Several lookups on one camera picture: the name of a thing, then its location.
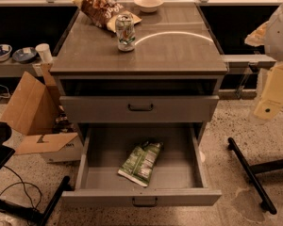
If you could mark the white bowl on counter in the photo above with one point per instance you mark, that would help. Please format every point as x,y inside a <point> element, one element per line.
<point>148,6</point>

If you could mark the green white soda can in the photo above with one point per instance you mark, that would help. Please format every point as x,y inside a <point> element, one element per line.
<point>125,32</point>

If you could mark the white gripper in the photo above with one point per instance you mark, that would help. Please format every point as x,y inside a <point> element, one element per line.
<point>280,35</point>

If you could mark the grey top drawer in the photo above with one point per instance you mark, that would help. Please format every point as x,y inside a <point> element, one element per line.
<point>105,109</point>

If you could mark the black drawer handle top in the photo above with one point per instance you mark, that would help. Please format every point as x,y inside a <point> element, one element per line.
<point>140,108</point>

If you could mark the open cardboard box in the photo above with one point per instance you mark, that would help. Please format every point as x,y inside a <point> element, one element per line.
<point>31,111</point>

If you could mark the open grey middle drawer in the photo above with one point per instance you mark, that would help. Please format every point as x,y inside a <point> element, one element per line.
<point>178,177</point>

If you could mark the white blue bowl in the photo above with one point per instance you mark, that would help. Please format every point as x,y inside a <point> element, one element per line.
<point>5,51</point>

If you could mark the white paper cup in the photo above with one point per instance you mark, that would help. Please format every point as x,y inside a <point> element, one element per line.
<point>44,52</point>

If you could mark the black drawer handle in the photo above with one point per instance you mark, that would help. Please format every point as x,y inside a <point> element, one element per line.
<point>140,108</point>
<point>144,202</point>

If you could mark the grey drawer cabinet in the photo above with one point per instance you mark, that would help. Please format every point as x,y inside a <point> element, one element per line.
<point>174,55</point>

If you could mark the dark blue bowl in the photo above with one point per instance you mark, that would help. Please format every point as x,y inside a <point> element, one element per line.
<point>25,55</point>

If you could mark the green jalapeno chip bag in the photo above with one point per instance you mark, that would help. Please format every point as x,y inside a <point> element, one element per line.
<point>138,167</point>

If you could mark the brown chip bag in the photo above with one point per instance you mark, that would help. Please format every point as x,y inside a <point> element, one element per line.
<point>103,13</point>

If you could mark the grey low shelf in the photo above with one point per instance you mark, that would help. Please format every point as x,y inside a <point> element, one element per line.
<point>11,68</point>

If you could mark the black drawer handle middle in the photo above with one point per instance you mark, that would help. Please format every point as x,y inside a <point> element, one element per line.
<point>144,202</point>

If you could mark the black stand leg right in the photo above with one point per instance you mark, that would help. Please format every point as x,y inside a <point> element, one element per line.
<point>253,170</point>

